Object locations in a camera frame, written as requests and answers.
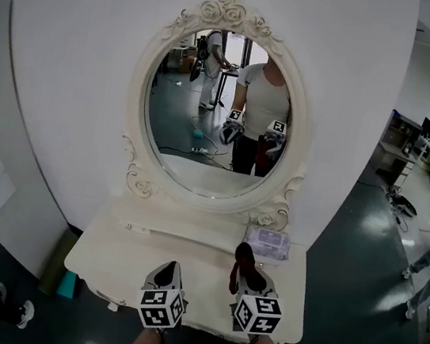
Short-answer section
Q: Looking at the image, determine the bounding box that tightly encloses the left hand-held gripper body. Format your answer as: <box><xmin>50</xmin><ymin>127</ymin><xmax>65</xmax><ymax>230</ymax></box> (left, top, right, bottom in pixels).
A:
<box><xmin>134</xmin><ymin>282</ymin><xmax>188</xmax><ymax>334</ymax></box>

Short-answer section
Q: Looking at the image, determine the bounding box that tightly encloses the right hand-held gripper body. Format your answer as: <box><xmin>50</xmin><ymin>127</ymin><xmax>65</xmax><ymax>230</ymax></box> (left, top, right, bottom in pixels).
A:
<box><xmin>230</xmin><ymin>291</ymin><xmax>287</xmax><ymax>339</ymax></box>

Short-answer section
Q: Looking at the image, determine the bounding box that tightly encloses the red cloth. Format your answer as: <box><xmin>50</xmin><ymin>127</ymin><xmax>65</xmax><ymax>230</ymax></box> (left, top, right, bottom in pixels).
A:
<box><xmin>226</xmin><ymin>240</ymin><xmax>260</xmax><ymax>298</ymax></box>

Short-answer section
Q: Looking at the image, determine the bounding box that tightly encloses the ornate white oval mirror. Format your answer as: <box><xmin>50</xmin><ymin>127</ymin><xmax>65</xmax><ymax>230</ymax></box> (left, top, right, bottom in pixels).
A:
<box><xmin>110</xmin><ymin>0</ymin><xmax>333</xmax><ymax>235</ymax></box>

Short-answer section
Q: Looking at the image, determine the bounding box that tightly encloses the white dressing table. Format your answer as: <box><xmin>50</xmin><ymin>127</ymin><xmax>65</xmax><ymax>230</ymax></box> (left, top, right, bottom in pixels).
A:
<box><xmin>56</xmin><ymin>185</ymin><xmax>321</xmax><ymax>344</ymax></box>

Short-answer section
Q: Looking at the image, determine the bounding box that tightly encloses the purple wipes packet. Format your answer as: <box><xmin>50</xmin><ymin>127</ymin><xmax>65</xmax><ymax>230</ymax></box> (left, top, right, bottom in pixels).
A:
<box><xmin>241</xmin><ymin>225</ymin><xmax>295</xmax><ymax>264</ymax></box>

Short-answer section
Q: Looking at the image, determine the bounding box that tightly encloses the teal rolled mat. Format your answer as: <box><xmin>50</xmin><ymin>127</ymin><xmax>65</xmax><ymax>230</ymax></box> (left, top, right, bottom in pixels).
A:
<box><xmin>56</xmin><ymin>268</ymin><xmax>82</xmax><ymax>301</ymax></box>

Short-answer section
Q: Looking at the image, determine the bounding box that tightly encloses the olive rolled mat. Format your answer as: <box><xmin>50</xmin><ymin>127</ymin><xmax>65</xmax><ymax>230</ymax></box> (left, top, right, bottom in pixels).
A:
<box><xmin>37</xmin><ymin>225</ymin><xmax>82</xmax><ymax>300</ymax></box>

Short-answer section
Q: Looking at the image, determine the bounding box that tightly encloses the grey cabinet unit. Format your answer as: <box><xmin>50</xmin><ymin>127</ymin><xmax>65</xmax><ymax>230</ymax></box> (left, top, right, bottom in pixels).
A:
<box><xmin>371</xmin><ymin>107</ymin><xmax>427</xmax><ymax>190</ymax></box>

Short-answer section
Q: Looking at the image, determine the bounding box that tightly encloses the black cable bundle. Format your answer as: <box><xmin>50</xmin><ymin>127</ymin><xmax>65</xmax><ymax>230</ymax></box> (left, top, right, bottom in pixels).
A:
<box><xmin>380</xmin><ymin>188</ymin><xmax>420</xmax><ymax>234</ymax></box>

